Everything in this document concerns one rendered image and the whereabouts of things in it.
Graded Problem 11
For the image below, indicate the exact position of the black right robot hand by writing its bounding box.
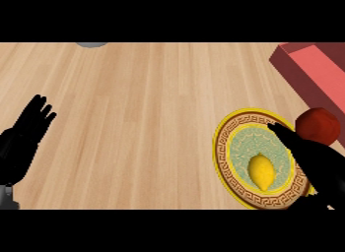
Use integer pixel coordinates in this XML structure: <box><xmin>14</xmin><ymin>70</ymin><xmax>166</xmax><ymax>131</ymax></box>
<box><xmin>267</xmin><ymin>121</ymin><xmax>345</xmax><ymax>211</ymax></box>

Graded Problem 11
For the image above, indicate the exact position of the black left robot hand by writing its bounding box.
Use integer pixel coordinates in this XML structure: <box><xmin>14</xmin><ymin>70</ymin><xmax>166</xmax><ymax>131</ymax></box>
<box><xmin>0</xmin><ymin>94</ymin><xmax>58</xmax><ymax>188</ymax></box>

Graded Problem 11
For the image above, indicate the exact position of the yellow lemon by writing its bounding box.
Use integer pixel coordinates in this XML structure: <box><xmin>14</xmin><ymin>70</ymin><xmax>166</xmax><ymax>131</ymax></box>
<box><xmin>246</xmin><ymin>153</ymin><xmax>277</xmax><ymax>192</ymax></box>

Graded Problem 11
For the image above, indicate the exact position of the yellow patterned plate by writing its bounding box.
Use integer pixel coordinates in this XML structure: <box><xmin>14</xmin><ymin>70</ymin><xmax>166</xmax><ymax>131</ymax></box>
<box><xmin>212</xmin><ymin>107</ymin><xmax>319</xmax><ymax>211</ymax></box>

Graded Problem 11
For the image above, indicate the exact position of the red open box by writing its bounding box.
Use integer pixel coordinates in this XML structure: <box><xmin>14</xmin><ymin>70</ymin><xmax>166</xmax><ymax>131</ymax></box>
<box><xmin>268</xmin><ymin>42</ymin><xmax>345</xmax><ymax>159</ymax></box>

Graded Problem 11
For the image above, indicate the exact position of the red round fruit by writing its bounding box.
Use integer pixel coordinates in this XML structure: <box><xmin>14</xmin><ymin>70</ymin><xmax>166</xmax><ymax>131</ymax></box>
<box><xmin>295</xmin><ymin>106</ymin><xmax>342</xmax><ymax>147</ymax></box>

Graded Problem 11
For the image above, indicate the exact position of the grey round object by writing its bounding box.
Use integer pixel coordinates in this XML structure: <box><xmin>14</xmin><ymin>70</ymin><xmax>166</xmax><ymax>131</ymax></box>
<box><xmin>74</xmin><ymin>41</ymin><xmax>111</xmax><ymax>49</ymax></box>

